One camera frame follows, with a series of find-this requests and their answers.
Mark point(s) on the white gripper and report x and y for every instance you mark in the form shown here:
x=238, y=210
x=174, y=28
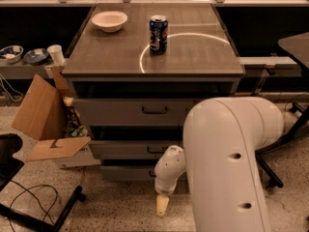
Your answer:
x=163, y=189

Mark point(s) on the grey drawer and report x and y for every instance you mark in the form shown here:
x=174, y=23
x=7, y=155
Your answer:
x=130, y=150
x=128, y=173
x=133, y=112

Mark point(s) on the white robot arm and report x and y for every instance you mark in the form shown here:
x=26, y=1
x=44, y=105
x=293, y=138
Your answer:
x=220, y=138

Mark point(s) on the grey drawer cabinet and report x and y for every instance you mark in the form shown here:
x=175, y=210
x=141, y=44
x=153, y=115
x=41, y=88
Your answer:
x=199, y=63

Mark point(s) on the open cardboard box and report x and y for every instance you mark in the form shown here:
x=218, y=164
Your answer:
x=41, y=116

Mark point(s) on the snack bags in box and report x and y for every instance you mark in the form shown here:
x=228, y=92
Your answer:
x=73, y=126

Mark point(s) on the black stand left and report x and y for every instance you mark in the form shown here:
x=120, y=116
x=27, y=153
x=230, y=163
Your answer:
x=9, y=166

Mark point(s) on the blue soda can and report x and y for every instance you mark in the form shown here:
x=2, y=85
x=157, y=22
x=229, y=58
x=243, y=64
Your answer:
x=158, y=34

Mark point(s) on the white paper cup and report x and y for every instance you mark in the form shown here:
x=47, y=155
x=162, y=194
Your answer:
x=56, y=53

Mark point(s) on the white bowl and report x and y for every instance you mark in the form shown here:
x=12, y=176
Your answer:
x=110, y=21

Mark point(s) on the grey low shelf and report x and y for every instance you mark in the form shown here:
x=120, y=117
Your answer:
x=22, y=70

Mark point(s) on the dark blue bowl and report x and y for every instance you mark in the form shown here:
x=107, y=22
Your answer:
x=36, y=56

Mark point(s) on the black table stand right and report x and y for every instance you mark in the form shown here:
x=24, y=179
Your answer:
x=297, y=48

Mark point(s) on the blue patterned bowl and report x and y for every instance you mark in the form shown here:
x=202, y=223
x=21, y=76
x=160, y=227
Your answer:
x=11, y=54

